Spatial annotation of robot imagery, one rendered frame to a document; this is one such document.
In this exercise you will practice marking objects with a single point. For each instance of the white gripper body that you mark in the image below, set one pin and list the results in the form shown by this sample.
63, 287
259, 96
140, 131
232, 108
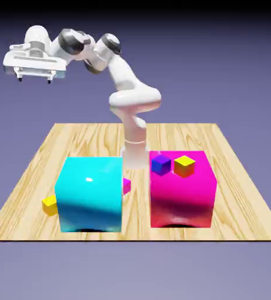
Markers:
34, 61

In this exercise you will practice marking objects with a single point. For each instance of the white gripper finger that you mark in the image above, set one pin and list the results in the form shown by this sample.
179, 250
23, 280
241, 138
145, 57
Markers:
19, 73
50, 76

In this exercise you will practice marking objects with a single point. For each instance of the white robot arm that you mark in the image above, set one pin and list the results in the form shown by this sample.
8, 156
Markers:
123, 70

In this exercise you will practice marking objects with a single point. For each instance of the small yellow cube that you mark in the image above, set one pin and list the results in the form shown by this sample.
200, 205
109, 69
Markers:
184, 166
49, 205

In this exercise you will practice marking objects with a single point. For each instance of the small magenta cube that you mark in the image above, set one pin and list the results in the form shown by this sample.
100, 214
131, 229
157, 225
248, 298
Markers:
126, 185

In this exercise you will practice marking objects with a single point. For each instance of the small purple cube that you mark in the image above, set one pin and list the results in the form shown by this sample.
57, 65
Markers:
160, 165

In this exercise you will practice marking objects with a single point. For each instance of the large cyan box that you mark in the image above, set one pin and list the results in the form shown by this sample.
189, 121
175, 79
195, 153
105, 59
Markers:
88, 194

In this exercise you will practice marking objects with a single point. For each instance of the large magenta box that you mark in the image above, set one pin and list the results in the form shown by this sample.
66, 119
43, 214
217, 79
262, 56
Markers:
182, 199

